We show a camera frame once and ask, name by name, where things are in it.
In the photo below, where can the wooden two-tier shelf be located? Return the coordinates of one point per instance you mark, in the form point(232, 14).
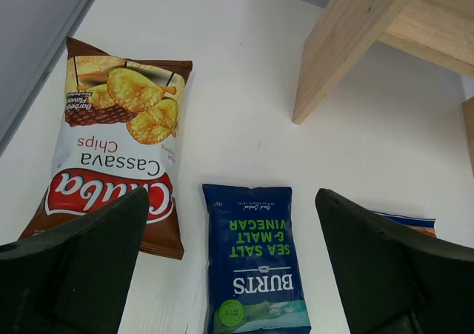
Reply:
point(388, 84)

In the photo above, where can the blue Burts sea salt bag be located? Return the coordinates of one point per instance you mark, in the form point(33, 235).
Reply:
point(254, 283)

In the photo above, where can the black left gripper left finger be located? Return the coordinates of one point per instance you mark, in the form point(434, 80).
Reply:
point(74, 278)

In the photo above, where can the brown Chuba cassava chips bag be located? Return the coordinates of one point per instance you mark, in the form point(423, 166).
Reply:
point(118, 133)

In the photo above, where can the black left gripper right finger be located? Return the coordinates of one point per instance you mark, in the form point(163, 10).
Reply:
point(393, 279)

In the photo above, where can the grey aluminium frame post left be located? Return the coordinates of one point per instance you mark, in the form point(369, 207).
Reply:
point(33, 34)

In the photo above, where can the blue Burts spicy chilli bag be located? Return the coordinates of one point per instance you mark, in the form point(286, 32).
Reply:
point(423, 225)

